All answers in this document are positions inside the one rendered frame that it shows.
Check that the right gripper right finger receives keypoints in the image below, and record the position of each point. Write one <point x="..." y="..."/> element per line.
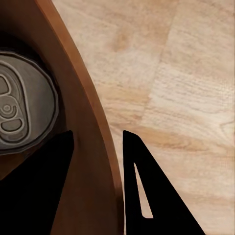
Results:
<point x="170" y="214"/>

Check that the can of soda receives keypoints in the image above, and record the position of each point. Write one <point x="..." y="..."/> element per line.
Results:
<point x="29" y="101"/>

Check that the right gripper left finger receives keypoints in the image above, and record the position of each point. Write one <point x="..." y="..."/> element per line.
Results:
<point x="30" y="194"/>

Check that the trash can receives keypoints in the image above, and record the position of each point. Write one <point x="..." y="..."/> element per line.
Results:
<point x="91" y="202"/>

